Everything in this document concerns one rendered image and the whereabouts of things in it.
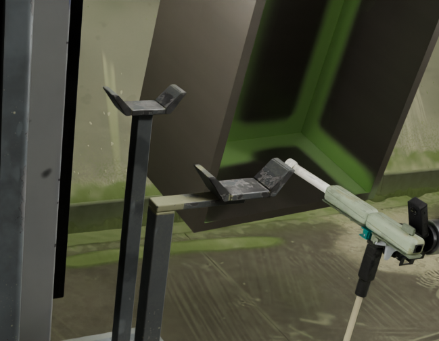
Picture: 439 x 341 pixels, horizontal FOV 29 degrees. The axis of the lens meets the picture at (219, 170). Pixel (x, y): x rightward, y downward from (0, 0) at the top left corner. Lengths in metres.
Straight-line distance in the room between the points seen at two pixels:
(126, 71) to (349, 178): 0.94
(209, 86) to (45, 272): 0.74
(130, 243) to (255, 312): 1.69
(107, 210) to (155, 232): 2.21
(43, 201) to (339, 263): 1.80
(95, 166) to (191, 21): 1.02
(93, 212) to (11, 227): 2.16
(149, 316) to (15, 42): 0.24
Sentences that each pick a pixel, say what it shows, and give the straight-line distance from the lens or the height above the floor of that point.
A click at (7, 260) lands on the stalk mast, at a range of 0.71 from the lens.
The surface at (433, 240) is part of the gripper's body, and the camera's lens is 2.20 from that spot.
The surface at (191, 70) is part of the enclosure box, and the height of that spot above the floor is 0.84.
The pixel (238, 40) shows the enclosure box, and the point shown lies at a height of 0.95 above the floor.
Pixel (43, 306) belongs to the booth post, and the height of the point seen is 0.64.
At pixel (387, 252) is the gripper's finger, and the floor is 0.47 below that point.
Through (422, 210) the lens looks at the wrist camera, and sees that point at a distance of 2.11.
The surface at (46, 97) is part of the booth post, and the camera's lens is 1.21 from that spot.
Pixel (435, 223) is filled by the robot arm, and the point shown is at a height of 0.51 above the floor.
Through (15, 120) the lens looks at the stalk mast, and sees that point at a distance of 0.66.
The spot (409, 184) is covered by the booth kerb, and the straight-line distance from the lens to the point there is 3.56.
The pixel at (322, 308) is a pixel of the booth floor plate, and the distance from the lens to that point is 2.65.
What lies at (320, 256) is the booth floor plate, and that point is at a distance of 2.96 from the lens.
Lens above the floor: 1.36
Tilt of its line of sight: 22 degrees down
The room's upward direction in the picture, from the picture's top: 8 degrees clockwise
